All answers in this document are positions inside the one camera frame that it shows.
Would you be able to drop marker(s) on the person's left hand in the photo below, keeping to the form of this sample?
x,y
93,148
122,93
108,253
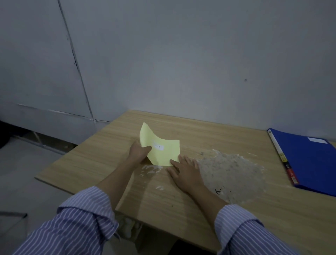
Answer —
x,y
137,153

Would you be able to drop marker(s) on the person's right hand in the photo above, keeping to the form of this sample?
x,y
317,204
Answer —
x,y
185,174

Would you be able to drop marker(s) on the person's right little finger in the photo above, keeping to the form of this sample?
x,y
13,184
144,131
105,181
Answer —
x,y
195,164

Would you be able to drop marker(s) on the person's right middle finger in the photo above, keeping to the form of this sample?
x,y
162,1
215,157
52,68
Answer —
x,y
182,159

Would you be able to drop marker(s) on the person's right thumb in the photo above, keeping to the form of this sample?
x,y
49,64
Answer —
x,y
172,172

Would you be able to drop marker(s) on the person's left thumb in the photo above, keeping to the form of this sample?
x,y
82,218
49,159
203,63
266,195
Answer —
x,y
146,149

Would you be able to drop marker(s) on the yellow paper envelope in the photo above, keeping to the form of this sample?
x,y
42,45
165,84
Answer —
x,y
162,151

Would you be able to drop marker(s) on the person's right forearm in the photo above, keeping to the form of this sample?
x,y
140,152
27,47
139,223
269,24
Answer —
x,y
231,220

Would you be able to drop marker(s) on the person's left forearm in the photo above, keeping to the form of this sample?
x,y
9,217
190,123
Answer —
x,y
99,199

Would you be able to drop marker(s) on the white label sticker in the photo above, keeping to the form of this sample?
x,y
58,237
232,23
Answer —
x,y
158,147

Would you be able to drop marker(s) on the blue file folder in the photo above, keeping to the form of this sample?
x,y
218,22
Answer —
x,y
305,160

